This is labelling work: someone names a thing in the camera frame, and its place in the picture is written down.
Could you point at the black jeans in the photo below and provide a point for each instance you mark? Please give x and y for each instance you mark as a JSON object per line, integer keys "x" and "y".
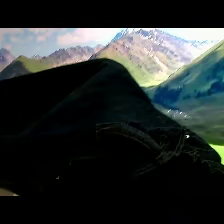
{"x": 100, "y": 133}

